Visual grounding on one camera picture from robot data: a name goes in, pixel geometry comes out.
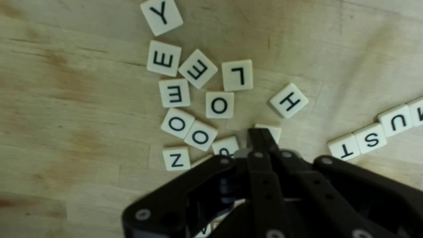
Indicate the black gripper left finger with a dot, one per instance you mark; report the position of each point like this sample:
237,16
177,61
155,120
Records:
176,195

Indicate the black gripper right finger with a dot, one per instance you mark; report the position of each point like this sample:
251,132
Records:
352,185

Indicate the cream letter tile N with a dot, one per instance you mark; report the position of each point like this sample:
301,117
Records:
176,158

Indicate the cream letter tile T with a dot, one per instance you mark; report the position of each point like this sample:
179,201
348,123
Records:
344,147

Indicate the cream letter tile S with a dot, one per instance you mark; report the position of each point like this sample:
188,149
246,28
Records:
370,137

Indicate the cream letter tile O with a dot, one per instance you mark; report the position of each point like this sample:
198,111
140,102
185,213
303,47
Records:
200,135
177,123
219,104

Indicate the cream letter tile U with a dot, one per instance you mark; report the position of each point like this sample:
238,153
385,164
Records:
395,120

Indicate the cream letter tile R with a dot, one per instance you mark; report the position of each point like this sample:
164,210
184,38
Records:
418,112

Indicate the cream letter tile H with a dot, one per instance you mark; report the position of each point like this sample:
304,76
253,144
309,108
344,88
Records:
288,100

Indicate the cream letter tile L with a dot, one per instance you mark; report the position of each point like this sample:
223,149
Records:
237,75

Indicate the cream letter tile Y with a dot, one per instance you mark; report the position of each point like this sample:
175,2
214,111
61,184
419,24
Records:
161,14

